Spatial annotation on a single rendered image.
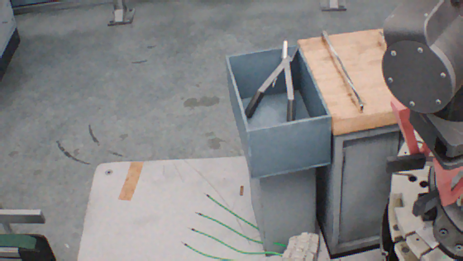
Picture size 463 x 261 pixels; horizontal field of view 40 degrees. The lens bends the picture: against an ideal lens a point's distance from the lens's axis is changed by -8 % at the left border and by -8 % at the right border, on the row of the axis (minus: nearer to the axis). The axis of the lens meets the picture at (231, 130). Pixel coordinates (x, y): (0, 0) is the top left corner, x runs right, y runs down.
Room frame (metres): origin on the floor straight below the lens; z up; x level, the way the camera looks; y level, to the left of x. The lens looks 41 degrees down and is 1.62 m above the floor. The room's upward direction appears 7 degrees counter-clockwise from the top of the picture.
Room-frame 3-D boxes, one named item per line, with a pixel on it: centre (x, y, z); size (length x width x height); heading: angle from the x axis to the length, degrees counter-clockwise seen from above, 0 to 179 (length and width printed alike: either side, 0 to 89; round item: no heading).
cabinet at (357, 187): (0.74, -0.22, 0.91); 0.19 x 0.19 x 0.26; 5
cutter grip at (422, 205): (0.39, -0.17, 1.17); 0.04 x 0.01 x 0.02; 115
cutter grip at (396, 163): (0.44, -0.16, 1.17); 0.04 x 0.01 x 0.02; 90
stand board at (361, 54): (0.74, -0.22, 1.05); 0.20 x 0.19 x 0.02; 95
